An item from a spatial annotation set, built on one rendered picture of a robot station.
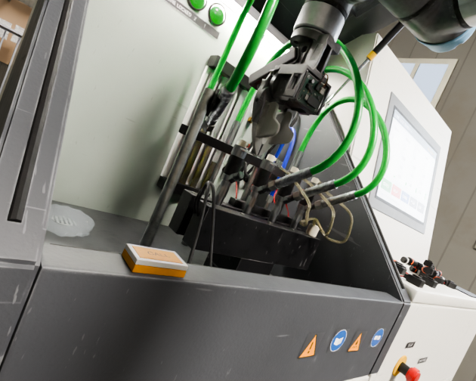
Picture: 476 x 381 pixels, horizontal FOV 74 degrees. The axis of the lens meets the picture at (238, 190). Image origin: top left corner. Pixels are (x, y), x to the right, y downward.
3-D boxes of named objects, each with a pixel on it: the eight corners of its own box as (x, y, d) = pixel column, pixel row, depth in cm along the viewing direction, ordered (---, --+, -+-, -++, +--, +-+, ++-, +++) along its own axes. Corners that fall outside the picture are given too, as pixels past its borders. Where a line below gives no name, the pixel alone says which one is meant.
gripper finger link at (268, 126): (261, 155, 50) (285, 100, 49) (239, 147, 55) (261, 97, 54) (273, 161, 52) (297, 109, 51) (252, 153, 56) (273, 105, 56)
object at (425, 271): (431, 284, 85) (441, 266, 84) (394, 265, 93) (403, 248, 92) (455, 289, 99) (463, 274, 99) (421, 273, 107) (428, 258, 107)
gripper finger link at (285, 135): (273, 161, 52) (297, 109, 51) (252, 153, 56) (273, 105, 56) (285, 167, 54) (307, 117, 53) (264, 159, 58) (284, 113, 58)
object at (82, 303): (-42, 475, 22) (40, 266, 21) (-36, 419, 25) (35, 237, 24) (368, 376, 61) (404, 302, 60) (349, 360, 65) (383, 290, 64)
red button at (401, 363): (406, 391, 66) (418, 369, 65) (389, 376, 69) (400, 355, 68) (415, 388, 69) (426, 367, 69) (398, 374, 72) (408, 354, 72)
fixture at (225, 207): (174, 286, 54) (210, 205, 53) (153, 258, 62) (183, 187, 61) (295, 296, 76) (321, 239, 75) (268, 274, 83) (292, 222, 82)
